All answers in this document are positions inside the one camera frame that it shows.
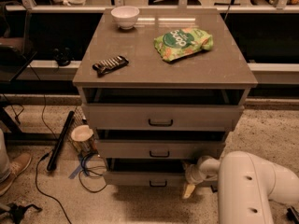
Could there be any green snack bag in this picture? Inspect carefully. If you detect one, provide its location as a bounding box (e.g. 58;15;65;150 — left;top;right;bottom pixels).
153;28;214;63

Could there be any black round device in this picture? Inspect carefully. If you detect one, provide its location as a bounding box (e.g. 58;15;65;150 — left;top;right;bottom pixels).
53;48;73;66

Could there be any black tripod foot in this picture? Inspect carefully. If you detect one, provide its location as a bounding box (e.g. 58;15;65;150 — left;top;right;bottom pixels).
0;203;42;224

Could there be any light trouser leg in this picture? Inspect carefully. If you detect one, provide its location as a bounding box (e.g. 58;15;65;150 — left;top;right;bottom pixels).
0;129;10;183

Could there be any grey three-drawer cabinet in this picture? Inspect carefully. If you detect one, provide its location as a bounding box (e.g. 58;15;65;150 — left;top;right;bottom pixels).
72;7;259;185

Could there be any grey drawer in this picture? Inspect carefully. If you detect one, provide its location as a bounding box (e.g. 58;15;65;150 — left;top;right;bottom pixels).
95;140;225;159
82;104;244;132
104;159;186;188

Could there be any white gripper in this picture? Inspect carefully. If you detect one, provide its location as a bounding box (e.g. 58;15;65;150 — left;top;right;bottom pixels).
181;161;206;199

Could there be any black chair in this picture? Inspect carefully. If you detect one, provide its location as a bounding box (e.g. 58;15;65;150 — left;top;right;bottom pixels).
0;1;37;84

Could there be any white paper cup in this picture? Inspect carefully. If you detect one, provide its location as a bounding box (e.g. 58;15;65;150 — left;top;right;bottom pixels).
71;125;93;153

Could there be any grey top drawer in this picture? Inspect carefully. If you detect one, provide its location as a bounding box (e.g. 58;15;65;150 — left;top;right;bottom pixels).
82;104;244;132

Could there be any white bowl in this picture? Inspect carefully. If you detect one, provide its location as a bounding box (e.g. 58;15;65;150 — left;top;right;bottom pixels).
111;6;139;30

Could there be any grey bottom drawer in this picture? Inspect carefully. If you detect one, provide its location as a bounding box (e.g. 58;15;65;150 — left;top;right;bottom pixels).
104;159;186;188

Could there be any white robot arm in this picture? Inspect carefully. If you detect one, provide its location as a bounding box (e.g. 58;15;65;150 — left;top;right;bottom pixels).
182;151;299;224

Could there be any black cable on floor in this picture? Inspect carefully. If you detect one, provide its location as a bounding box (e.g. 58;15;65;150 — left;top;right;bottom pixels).
35;152;73;224

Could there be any blue tape strip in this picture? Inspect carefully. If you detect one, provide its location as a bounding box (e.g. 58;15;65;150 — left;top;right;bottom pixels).
68;155;90;179

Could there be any brown shoe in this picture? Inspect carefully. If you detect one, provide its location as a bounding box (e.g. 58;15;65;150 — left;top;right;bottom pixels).
0;153;32;196

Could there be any grey middle drawer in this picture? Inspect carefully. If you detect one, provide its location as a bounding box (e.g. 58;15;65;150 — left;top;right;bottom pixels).
95;140;225;159

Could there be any black bar on floor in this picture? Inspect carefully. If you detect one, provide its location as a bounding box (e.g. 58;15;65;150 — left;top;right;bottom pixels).
47;111;75;172

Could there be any black striped candy bar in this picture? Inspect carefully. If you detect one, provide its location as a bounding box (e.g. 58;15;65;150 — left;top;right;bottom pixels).
93;56;129;77

